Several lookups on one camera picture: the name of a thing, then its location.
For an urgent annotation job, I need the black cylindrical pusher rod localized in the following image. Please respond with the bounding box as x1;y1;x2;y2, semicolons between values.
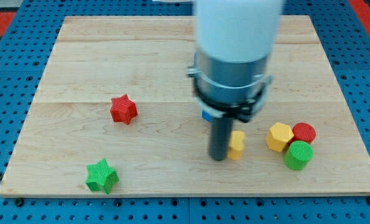
208;117;233;161

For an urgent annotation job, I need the silver clamp mount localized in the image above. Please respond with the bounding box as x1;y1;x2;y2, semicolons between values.
187;50;272;123

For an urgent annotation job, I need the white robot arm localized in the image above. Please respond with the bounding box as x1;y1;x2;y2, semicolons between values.
187;0;285;161

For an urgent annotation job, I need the yellow heart block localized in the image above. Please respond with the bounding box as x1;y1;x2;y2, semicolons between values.
228;130;246;161

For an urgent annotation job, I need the red star block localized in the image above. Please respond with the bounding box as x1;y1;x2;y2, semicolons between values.
110;94;137;125

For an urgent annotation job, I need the green star block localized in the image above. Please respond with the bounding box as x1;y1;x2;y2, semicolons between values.
85;158;119;194

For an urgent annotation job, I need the blue block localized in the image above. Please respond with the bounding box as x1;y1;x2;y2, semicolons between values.
201;110;212;123

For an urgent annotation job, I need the yellow hexagon block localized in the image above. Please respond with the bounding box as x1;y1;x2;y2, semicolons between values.
266;123;294;152

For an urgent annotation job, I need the red cylinder block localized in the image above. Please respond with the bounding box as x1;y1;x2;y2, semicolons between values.
292;123;317;144

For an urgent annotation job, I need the green cylinder block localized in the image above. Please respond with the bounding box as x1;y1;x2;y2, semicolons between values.
284;141;314;170

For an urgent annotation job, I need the wooden board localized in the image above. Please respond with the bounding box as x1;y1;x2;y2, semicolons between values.
0;16;370;198

